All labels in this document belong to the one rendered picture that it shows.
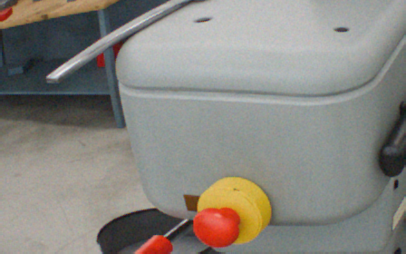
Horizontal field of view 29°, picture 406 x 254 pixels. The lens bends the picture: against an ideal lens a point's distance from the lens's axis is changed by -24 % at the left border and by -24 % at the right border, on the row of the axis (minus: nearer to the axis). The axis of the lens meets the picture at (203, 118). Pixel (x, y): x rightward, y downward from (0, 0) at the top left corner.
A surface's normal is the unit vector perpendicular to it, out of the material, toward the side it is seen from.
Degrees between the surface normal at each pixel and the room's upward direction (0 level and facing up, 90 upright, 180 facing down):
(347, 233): 90
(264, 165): 90
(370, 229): 90
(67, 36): 90
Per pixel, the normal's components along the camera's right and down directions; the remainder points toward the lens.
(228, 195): -0.51, 0.40
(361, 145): 0.32, 0.30
